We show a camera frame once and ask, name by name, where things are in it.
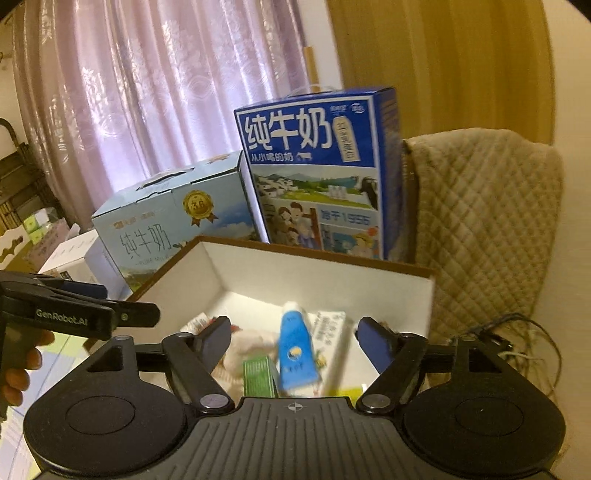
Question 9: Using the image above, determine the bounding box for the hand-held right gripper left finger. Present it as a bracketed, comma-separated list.
[88, 316, 234, 411]

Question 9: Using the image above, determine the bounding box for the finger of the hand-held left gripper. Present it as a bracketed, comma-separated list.
[111, 300, 161, 329]
[0, 271, 107, 302]

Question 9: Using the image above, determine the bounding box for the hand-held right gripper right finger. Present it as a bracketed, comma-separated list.
[356, 317, 504, 414]

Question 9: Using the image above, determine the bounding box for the white waffle cloth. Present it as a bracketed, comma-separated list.
[221, 329, 280, 393]

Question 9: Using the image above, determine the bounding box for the long white box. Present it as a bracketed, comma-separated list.
[310, 310, 347, 395]

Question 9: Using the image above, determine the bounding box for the yellow snack pouch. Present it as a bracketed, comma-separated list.
[323, 385, 368, 398]

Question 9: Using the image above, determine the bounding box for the green and white box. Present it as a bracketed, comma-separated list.
[243, 357, 279, 398]

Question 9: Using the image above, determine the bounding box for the white capped squeeze tube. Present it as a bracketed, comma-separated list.
[277, 301, 322, 397]

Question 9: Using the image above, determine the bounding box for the brown cardboard box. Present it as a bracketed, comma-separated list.
[88, 235, 437, 398]

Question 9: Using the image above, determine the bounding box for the person's left hand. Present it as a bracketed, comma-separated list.
[2, 329, 56, 407]

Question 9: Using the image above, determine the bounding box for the checkered tablecloth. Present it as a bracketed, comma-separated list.
[0, 330, 100, 467]

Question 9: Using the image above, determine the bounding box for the beige printed carton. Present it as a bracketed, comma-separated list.
[37, 228, 129, 301]

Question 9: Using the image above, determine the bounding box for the green tissue multipack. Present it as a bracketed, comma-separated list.
[23, 210, 70, 245]

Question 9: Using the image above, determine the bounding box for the light blue milk carton box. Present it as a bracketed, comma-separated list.
[91, 150, 264, 292]

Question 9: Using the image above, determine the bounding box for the dark wooden rack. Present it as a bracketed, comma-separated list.
[0, 117, 54, 232]

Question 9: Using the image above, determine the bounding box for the chair with quilted beige cover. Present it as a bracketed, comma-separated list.
[402, 129, 565, 384]

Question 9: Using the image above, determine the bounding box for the dark blue milk carton box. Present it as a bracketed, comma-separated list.
[233, 86, 407, 264]

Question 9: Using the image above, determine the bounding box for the pink patterned curtain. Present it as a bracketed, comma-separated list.
[14, 0, 342, 241]

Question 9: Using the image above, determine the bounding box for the wooden door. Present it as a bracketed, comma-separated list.
[328, 0, 555, 144]

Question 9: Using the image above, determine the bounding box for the black cable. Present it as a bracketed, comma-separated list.
[457, 311, 561, 416]

